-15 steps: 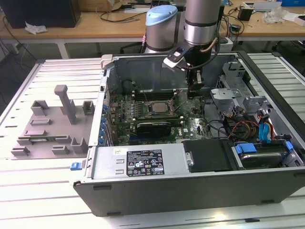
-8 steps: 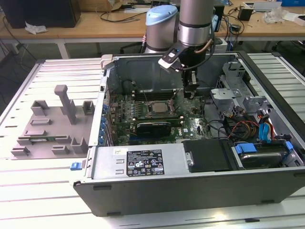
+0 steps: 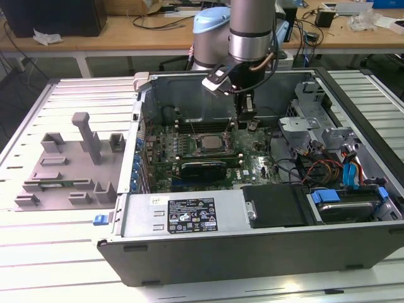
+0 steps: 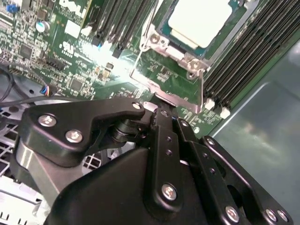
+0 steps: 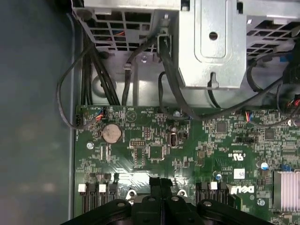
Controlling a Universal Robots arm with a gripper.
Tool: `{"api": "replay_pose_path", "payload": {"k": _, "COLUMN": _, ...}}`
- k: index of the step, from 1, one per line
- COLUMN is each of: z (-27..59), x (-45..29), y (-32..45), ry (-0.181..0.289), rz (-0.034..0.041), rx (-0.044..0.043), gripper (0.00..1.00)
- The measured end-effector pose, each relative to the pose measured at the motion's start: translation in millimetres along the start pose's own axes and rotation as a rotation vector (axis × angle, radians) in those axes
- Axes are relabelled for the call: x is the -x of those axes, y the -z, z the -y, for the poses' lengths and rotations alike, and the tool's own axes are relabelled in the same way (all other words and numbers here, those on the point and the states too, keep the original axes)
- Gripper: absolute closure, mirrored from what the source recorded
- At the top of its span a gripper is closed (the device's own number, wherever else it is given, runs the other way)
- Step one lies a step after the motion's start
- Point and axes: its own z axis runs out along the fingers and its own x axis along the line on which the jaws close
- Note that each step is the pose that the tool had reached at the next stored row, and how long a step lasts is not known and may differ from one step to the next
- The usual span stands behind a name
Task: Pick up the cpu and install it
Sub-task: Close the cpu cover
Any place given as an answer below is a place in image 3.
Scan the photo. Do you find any black drive bay box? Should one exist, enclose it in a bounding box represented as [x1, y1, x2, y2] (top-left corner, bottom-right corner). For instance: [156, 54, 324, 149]
[241, 184, 309, 229]

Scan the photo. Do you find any grey parts rack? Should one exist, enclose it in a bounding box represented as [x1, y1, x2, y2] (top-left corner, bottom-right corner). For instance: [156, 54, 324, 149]
[14, 112, 127, 211]

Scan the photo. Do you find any small black box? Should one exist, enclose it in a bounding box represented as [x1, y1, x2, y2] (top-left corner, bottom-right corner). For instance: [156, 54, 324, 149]
[315, 8, 335, 28]

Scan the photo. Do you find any blue box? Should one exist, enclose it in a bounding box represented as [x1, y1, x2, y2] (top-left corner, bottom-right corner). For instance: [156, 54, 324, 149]
[372, 0, 404, 9]

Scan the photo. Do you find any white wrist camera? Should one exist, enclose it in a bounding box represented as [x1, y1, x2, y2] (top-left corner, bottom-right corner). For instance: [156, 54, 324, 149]
[201, 64, 233, 95]

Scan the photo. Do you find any grey plastic case latch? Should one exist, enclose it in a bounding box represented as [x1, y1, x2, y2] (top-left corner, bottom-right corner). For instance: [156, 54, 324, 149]
[132, 71, 151, 93]

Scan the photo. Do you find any green RAM stick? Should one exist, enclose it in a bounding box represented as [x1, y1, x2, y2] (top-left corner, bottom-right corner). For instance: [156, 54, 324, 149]
[178, 151, 243, 168]

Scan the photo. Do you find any large black computer tower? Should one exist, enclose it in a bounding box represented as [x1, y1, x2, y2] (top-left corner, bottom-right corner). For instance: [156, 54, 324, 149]
[0, 0, 108, 38]

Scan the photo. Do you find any grey power supply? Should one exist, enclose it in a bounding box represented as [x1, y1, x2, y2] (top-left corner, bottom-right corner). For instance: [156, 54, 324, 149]
[121, 189, 250, 237]

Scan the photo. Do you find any white crumpled tissue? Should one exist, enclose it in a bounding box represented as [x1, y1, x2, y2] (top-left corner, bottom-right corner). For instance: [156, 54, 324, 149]
[33, 28, 62, 45]

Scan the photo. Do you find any hard disk in blue carrier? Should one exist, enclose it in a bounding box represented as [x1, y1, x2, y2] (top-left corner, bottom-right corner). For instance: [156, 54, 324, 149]
[306, 186, 389, 225]

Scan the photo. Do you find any black open PC case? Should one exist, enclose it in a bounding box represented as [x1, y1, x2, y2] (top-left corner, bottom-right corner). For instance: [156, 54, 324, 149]
[91, 66, 404, 288]

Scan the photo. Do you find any red yellow wire bundle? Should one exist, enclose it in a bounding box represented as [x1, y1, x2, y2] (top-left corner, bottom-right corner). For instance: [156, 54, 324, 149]
[302, 159, 345, 184]

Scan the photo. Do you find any blue flat wire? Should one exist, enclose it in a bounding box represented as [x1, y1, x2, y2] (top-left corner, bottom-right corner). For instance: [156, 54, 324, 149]
[342, 160, 360, 190]

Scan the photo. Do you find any crumpled clear plastic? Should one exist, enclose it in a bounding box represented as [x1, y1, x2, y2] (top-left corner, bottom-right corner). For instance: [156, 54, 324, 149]
[348, 8, 379, 32]

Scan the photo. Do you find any black graphics card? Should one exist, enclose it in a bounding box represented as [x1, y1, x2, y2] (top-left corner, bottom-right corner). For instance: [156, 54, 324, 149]
[175, 159, 228, 184]

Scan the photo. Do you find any green motherboard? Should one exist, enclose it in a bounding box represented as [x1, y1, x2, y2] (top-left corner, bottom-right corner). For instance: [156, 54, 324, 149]
[138, 118, 285, 193]

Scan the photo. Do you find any black cylinder component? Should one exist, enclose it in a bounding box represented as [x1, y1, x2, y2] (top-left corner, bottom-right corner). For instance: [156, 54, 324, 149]
[161, 105, 177, 124]

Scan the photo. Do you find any silver CPU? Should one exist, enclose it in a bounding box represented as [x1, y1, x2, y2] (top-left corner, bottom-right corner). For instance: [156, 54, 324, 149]
[201, 135, 222, 151]

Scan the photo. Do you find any metal drive cage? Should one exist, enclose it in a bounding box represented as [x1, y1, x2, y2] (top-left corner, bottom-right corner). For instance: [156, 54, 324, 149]
[277, 80, 364, 165]

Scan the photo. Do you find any small black computer tower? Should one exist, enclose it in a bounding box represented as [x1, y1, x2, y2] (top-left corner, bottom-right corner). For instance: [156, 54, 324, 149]
[282, 6, 299, 42]

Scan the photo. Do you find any wooden desk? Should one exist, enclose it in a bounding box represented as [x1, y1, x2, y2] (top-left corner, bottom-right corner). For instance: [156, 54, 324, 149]
[0, 6, 404, 78]

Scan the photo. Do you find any white flat box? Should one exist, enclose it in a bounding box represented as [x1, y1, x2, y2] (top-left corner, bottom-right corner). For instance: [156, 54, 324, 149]
[375, 15, 404, 34]

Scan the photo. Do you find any CPU socket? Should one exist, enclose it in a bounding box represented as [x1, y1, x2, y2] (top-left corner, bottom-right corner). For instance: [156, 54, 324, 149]
[195, 132, 227, 153]

